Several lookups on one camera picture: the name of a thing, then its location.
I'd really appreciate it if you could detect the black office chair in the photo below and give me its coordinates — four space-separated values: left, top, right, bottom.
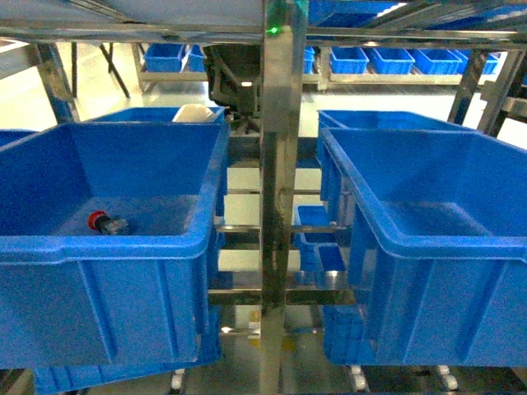
203 44 263 135

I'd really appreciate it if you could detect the large blue bin left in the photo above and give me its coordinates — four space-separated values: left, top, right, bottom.
1 123 229 369

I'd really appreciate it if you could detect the red mushroom push button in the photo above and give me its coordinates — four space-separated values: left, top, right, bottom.
87 211 129 235

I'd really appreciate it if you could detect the steel shelf upright post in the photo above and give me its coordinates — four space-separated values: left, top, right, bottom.
259 1 309 394

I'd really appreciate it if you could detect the large blue bin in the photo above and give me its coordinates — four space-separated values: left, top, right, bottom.
1 123 229 369
319 128 526 367

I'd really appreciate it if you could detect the large blue bin right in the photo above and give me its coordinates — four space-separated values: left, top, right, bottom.
319 128 526 367

